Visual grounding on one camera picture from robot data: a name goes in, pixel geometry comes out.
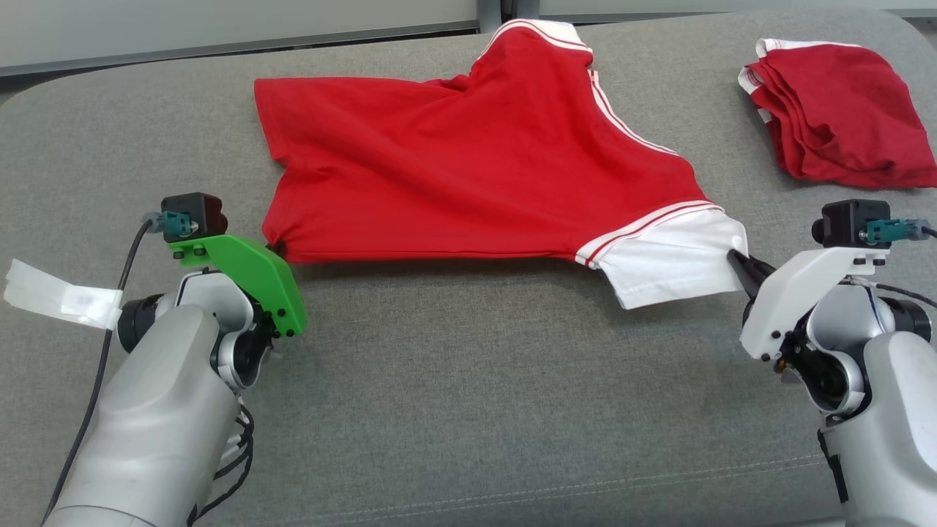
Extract teal cable connector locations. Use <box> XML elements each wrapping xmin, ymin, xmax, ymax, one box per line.
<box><xmin>860</xmin><ymin>218</ymin><xmax>925</xmax><ymax>246</ymax></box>
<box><xmin>143</xmin><ymin>211</ymin><xmax>200</xmax><ymax>242</ymax></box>

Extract red Bulls 23 jersey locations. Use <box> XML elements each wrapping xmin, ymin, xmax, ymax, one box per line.
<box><xmin>254</xmin><ymin>18</ymin><xmax>749</xmax><ymax>310</ymax></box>

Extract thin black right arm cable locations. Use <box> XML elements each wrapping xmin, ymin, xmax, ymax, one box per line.
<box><xmin>842</xmin><ymin>277</ymin><xmax>937</xmax><ymax>308</ymax></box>

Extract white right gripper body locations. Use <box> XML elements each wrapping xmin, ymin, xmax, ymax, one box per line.
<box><xmin>739</xmin><ymin>247</ymin><xmax>890</xmax><ymax>361</ymax></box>

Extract teal right cable connector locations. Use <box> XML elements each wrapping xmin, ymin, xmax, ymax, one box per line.
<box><xmin>860</xmin><ymin>218</ymin><xmax>925</xmax><ymax>246</ymax></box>

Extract white tape flag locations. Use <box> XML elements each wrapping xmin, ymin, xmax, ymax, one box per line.
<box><xmin>4</xmin><ymin>258</ymin><xmax>124</xmax><ymax>330</ymax></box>

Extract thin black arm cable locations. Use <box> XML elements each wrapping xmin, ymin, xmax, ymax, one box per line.
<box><xmin>189</xmin><ymin>406</ymin><xmax>255</xmax><ymax>524</ymax></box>
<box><xmin>842</xmin><ymin>277</ymin><xmax>937</xmax><ymax>308</ymax></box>

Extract black left camera cable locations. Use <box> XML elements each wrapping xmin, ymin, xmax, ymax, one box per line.
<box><xmin>42</xmin><ymin>218</ymin><xmax>152</xmax><ymax>527</ymax></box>

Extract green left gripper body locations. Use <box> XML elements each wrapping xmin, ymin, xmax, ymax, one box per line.
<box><xmin>168</xmin><ymin>234</ymin><xmax>307</xmax><ymax>337</ymax></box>

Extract teal left cable connector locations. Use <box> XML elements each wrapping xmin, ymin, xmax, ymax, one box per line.
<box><xmin>143</xmin><ymin>211</ymin><xmax>200</xmax><ymax>242</ymax></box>

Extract red white-striped Bulls shorts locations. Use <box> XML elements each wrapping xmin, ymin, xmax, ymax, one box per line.
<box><xmin>738</xmin><ymin>38</ymin><xmax>937</xmax><ymax>190</ymax></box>

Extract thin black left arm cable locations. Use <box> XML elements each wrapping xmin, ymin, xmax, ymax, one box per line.
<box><xmin>189</xmin><ymin>406</ymin><xmax>255</xmax><ymax>524</ymax></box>

